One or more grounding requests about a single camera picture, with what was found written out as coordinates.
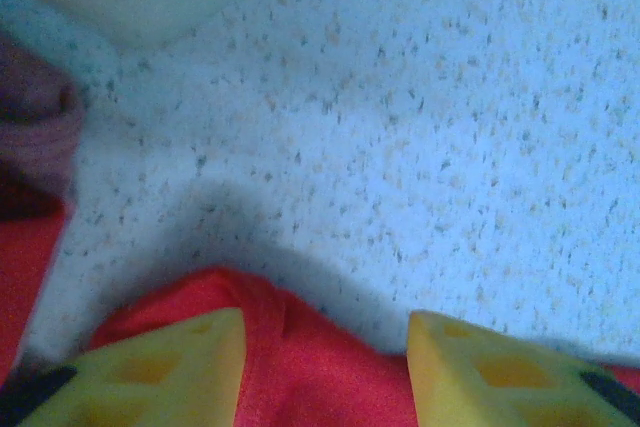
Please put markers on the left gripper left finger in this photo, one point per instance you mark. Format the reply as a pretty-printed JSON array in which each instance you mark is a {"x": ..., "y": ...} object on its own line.
[{"x": 165, "y": 377}]

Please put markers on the bright red t-shirt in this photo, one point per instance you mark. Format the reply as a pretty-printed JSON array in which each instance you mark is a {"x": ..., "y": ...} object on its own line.
[{"x": 320, "y": 377}]

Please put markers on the red folded t-shirt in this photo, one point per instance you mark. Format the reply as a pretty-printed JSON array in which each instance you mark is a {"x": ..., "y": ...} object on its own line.
[{"x": 35, "y": 137}]

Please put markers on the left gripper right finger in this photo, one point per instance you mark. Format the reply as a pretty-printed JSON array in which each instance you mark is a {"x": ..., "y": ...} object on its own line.
[{"x": 490, "y": 377}]

